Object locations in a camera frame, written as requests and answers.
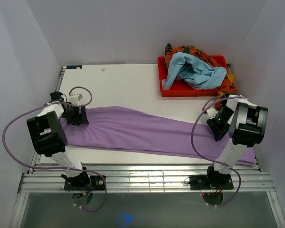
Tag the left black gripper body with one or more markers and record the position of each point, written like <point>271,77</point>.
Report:
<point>71,114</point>

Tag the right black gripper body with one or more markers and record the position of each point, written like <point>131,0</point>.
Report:
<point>223,117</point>

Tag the purple trousers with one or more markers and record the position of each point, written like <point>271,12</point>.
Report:
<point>125,129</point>

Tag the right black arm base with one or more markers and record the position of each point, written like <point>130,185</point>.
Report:
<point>202,182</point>

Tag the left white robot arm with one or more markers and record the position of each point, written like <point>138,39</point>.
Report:
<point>49,138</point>

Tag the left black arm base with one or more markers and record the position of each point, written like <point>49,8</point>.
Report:
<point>96,183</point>

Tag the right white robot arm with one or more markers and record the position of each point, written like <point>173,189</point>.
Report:
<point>245,125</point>

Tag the orange camouflage trousers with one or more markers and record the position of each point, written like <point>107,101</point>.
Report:
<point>213,61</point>

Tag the light blue trousers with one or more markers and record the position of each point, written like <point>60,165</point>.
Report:
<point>193,71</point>

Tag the black label sticker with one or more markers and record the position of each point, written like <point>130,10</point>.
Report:
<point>74,67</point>

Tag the red plastic bin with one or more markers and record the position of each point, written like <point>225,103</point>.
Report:
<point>180,88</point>

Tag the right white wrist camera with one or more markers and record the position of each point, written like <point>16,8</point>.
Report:
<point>211,112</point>

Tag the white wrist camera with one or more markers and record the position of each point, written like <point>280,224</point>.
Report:
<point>75,99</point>
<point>211,112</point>

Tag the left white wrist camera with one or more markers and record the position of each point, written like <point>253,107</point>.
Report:
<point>75,99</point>

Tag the aluminium rail frame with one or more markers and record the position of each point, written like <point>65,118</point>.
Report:
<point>136,86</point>

